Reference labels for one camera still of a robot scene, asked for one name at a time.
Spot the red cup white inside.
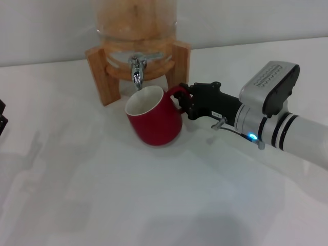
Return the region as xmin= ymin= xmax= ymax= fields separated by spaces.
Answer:
xmin=124 ymin=86 xmax=192 ymax=147

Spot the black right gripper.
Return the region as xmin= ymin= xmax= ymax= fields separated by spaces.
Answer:
xmin=173 ymin=81 xmax=243 ymax=128

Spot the silver black wrist camera box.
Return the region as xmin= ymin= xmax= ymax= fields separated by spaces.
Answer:
xmin=238 ymin=60 xmax=300 ymax=118

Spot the chrome faucet tap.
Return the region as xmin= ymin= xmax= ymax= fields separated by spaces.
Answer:
xmin=128 ymin=52 xmax=165 ymax=90

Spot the wooden dispenser stand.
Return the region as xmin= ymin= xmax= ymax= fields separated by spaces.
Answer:
xmin=85 ymin=40 xmax=192 ymax=107

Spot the glass beverage dispenser jar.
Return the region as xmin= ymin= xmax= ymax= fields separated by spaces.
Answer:
xmin=93 ymin=0 xmax=178 ymax=80

